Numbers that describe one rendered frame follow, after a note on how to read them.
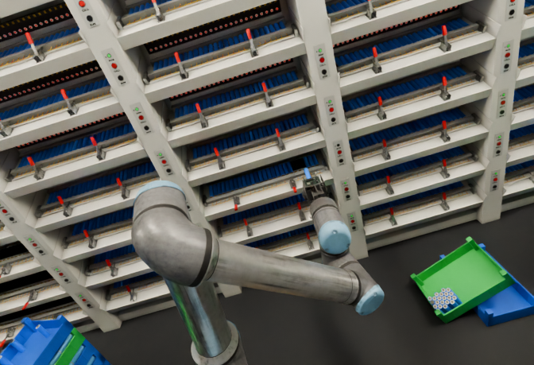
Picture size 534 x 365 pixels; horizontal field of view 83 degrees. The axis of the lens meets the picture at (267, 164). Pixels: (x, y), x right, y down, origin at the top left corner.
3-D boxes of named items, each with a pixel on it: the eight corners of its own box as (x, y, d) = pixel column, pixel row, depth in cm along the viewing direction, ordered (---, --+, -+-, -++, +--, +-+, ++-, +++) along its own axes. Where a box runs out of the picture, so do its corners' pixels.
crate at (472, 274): (446, 324, 120) (436, 316, 117) (418, 283, 138) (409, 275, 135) (516, 282, 112) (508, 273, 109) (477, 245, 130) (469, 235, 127)
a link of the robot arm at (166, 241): (142, 237, 49) (396, 291, 81) (144, 198, 59) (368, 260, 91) (116, 291, 51) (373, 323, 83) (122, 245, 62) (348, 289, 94)
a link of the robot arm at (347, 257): (336, 291, 92) (331, 264, 86) (318, 265, 102) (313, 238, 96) (362, 278, 94) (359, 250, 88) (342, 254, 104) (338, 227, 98)
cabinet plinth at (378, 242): (493, 214, 158) (494, 207, 156) (106, 325, 168) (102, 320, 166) (472, 197, 173) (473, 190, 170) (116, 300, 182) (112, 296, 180)
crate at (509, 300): (539, 312, 114) (542, 299, 110) (486, 327, 115) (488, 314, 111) (481, 255, 141) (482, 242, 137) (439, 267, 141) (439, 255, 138)
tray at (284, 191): (334, 184, 137) (332, 171, 129) (207, 221, 139) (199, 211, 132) (320, 152, 150) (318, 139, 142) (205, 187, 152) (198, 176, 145)
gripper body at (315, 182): (321, 172, 108) (330, 192, 98) (325, 192, 112) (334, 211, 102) (300, 179, 109) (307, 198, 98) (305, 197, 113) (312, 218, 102)
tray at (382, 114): (489, 96, 124) (501, 67, 114) (347, 140, 127) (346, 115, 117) (458, 71, 138) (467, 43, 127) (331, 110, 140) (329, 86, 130)
